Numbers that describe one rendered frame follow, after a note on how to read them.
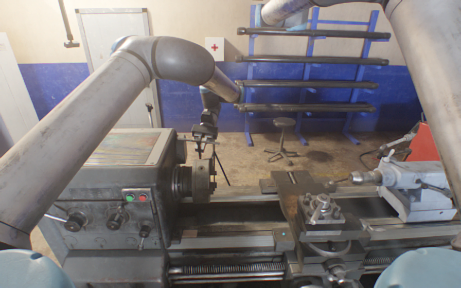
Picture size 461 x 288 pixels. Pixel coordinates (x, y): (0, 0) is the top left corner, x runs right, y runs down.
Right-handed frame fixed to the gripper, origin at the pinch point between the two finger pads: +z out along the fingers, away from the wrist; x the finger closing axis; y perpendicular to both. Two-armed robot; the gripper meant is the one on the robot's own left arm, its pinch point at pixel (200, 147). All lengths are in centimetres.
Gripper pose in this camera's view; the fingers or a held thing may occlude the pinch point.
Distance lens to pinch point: 111.2
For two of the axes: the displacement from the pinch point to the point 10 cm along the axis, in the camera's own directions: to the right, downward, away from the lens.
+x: -9.9, -1.4, 0.9
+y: -0.2, 6.5, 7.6
